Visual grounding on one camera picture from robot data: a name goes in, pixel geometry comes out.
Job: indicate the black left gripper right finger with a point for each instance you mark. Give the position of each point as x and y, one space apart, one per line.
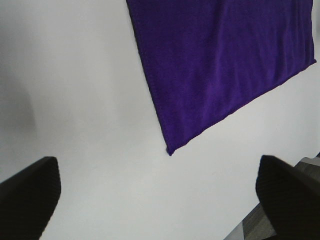
289 198

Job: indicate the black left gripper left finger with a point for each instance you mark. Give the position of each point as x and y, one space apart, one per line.
28 200

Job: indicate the purple towel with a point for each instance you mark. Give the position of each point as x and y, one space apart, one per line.
205 59

